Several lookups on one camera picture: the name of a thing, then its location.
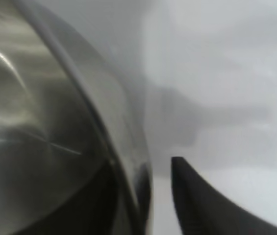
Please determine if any stainless steel mixing bowl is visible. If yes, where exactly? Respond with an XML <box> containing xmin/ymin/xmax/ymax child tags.
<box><xmin>0</xmin><ymin>0</ymin><xmax>153</xmax><ymax>235</ymax></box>

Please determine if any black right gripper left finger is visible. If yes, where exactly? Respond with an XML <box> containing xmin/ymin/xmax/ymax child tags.
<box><xmin>10</xmin><ymin>161</ymin><xmax>134</xmax><ymax>235</ymax></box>

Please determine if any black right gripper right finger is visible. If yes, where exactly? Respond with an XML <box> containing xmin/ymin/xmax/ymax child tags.
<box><xmin>171</xmin><ymin>156</ymin><xmax>277</xmax><ymax>235</ymax></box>

